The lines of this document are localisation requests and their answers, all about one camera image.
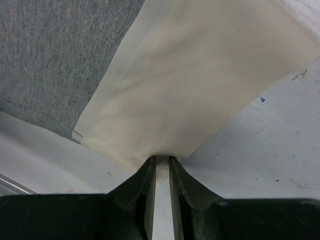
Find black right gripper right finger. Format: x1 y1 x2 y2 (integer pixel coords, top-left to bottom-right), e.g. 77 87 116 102
168 157 320 240

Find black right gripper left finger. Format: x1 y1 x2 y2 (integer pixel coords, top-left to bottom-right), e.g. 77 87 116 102
0 156 156 240

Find aluminium front rail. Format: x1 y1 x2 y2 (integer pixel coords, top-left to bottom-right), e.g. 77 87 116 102
0 174 37 196

